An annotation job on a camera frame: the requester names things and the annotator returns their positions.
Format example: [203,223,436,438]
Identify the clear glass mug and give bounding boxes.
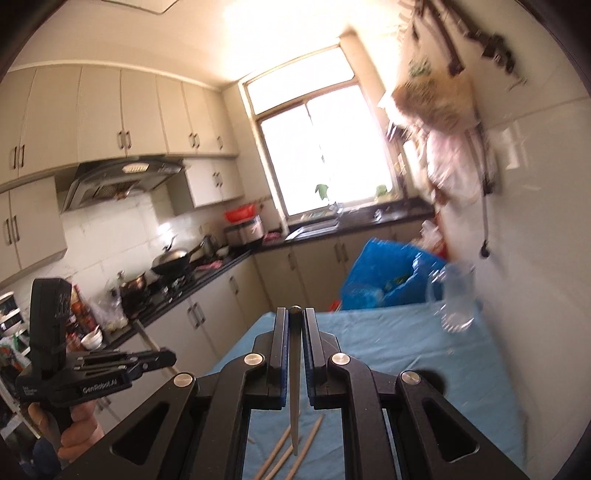
[426,261,476,333]

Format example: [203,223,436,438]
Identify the blue plastic bag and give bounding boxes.
[341,239,447,310]

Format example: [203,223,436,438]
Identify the left human hand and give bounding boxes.
[57,400,104,462]

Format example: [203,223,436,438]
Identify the range hood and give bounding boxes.
[62,155,185,212]

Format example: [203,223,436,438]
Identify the metal cooking pot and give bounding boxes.
[117,270,147,304]

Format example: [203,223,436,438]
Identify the beige upper kitchen cabinets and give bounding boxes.
[1,66,243,282]

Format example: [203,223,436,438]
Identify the far left wooden chopstick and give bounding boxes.
[253,427,290,480]

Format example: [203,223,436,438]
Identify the long centre wooden chopstick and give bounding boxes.
[286,415,325,480]

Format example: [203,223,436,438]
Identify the hanging plastic bags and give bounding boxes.
[379,56,484,206]

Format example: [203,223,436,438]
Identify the blue towel table cover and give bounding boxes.
[209,304,526,479]

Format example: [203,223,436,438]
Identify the black wok pan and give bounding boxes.
[150,235,204,276]

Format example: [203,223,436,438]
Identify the black power cable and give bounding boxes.
[475,119,500,260]

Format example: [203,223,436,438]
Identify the silver rice cooker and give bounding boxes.
[224,215,266,247]

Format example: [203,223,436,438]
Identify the kitchen window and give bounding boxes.
[245,46,398,220]

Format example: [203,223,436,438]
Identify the beige kitchen cabinets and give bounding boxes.
[91,216,440,434]
[1,66,243,282]

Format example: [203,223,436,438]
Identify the beige lower kitchen cabinets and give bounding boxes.
[91,216,440,434]

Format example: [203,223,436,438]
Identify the red basin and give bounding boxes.
[224,203,256,224]

